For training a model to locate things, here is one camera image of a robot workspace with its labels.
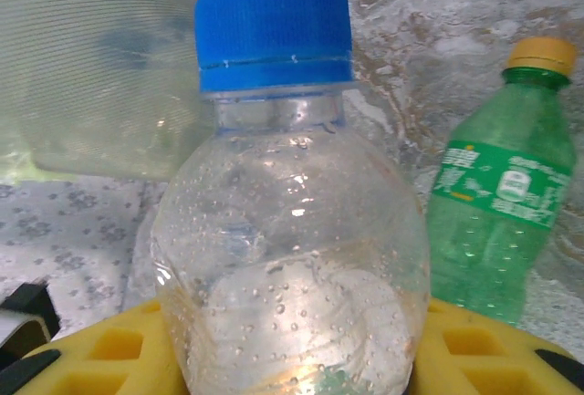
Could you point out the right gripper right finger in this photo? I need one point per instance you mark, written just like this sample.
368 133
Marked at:
479 358

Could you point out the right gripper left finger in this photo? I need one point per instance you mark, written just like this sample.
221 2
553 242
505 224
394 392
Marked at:
114 358

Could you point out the green plastic bottle yellow cap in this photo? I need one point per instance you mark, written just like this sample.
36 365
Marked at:
493 212

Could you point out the Pepsi bottle blue cap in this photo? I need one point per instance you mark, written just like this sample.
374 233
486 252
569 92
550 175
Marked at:
283 231

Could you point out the translucent plastic waste bin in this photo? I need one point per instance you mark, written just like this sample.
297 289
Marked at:
91 94

